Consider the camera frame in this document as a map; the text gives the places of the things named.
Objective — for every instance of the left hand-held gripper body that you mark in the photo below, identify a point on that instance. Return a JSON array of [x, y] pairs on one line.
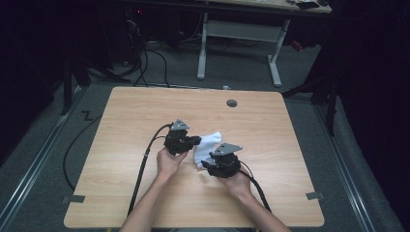
[[177, 141]]

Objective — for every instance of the person's right hand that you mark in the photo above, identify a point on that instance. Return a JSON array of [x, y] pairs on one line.
[[238, 185]]

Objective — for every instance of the small white table clip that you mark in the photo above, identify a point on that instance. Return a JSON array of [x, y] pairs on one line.
[[226, 87]]

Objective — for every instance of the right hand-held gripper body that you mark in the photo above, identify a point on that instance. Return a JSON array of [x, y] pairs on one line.
[[225, 166]]

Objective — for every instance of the grey tape strip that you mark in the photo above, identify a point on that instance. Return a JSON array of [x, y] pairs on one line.
[[314, 195], [74, 198]]

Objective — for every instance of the person's left hand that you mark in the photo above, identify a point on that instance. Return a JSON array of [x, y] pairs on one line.
[[167, 164]]

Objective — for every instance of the metal floor rail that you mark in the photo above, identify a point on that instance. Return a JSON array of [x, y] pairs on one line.
[[345, 167], [35, 164]]

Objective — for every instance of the white-framed wooden desk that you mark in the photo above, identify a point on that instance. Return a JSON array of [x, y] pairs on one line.
[[241, 30]]

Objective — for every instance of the small red object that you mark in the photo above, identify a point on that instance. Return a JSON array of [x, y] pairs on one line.
[[297, 45]]

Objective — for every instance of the black metal stand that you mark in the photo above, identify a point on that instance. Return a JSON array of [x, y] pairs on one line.
[[331, 106], [67, 87]]

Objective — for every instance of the dark item on desk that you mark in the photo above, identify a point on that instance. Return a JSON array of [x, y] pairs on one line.
[[306, 5]]

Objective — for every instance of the white sock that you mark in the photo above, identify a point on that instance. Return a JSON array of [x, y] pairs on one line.
[[213, 138], [203, 154]]

